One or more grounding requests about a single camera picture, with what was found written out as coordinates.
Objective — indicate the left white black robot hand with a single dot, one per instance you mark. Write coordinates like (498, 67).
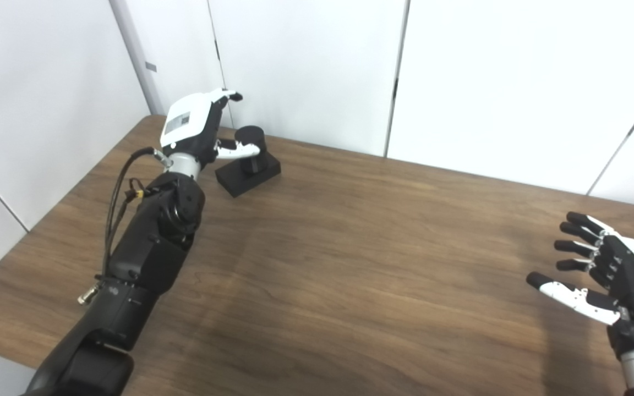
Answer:
(185, 118)

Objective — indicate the black peg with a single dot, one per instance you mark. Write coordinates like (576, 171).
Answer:
(245, 179)

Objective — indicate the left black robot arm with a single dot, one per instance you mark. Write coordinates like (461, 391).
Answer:
(152, 242)

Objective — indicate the small grey tag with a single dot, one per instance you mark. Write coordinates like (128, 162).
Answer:
(151, 66)

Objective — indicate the grey vertical wall post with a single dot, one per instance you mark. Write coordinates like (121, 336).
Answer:
(135, 55)

